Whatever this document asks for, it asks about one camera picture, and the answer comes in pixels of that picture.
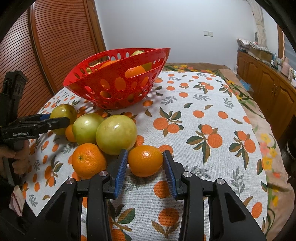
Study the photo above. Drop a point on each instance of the orange tangerine front left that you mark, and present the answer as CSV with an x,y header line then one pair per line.
x,y
88,160

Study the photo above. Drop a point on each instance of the red perforated fruit basket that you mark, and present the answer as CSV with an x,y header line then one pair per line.
x,y
101,79

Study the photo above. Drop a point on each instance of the orange-print tablecloth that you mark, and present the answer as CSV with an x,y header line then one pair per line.
x,y
197,118

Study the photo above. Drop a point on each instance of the person's left hand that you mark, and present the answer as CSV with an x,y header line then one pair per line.
x,y
21,157

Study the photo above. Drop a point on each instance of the beige curtain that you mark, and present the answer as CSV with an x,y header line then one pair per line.
x,y
259,20

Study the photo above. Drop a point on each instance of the clutter on sideboard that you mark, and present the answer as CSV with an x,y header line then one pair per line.
x,y
266,55

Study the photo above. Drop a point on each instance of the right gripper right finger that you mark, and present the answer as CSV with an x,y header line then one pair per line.
x,y
185,186

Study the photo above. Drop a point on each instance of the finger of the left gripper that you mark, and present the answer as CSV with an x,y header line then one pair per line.
x,y
32,129
36,117

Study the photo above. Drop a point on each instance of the wooden sideboard cabinet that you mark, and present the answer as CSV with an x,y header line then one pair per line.
x,y
273,93

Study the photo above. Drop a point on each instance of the brown louvered wardrobe door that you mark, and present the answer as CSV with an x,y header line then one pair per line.
x,y
46,42

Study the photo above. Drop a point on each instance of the white wall switch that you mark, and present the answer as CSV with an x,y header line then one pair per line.
x,y
208,33

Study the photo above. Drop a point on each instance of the small orange behind apples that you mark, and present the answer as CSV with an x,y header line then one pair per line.
x,y
69,134

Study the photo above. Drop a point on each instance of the orange in basket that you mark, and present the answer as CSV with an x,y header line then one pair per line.
x,y
135,71

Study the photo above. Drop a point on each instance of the green fruit in basket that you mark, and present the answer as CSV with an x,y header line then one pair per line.
x,y
137,52

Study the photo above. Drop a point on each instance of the large green apple front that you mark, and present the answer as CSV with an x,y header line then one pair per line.
x,y
115,133

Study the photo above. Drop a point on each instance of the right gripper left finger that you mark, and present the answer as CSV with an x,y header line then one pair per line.
x,y
103,186

